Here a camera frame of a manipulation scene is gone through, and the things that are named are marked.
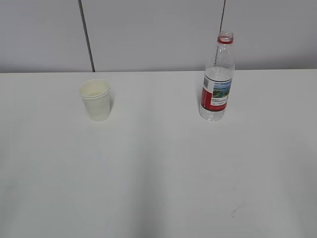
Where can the white paper cup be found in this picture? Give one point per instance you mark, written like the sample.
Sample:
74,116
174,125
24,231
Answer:
95,95

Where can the clear plastic water bottle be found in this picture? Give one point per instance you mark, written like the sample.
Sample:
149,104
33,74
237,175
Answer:
218,77

